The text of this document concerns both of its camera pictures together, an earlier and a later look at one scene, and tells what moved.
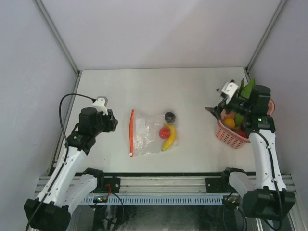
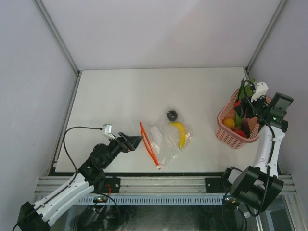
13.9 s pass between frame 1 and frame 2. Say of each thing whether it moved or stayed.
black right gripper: moved
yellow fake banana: moved
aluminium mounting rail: stayed
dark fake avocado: moved
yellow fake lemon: stayed
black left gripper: moved
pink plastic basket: stayed
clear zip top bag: moved
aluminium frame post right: stayed
